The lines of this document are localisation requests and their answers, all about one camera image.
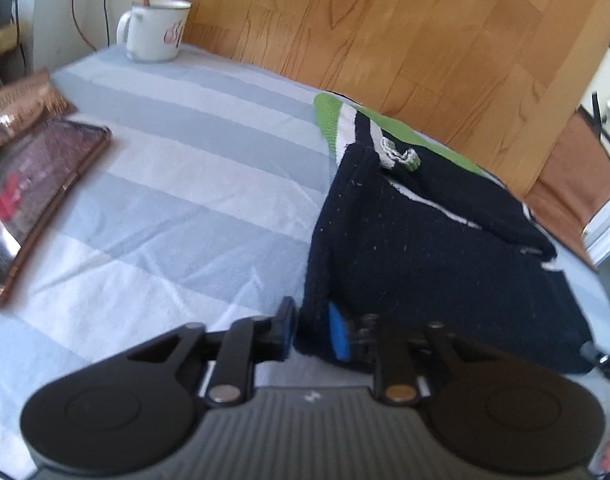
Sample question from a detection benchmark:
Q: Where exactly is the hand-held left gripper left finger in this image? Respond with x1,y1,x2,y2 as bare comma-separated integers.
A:
127,296,300,406

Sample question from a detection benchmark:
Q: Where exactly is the brown perforated cushion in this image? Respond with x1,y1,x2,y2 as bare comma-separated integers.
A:
522,110,610,267

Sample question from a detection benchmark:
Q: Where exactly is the navy knit sweater green trim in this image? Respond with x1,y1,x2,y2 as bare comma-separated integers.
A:
295,92,594,375

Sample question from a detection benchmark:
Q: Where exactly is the brown snack packet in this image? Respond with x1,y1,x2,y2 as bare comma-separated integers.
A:
0,69,78,157

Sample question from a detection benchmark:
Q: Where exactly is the wood grain board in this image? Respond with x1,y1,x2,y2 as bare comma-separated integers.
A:
172,0,610,199

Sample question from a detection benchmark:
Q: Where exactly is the blue white striped sheet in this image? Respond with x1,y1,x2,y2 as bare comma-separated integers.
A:
0,42,610,480

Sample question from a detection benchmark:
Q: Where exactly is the white enamel mug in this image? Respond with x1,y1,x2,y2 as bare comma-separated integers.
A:
117,0,192,63

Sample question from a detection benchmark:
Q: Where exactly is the tan cardboard box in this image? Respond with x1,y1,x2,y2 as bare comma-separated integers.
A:
0,20,32,57

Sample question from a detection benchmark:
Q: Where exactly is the black cable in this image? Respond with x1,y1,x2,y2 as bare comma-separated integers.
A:
103,0,118,50

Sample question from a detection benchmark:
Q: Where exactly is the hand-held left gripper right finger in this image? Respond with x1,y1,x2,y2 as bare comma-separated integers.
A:
327,302,466,406

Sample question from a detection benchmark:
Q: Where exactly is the smartphone with rose gold case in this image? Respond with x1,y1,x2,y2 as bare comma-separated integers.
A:
0,119,112,308

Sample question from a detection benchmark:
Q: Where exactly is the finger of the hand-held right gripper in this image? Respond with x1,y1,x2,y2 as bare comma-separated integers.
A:
581,342,610,377

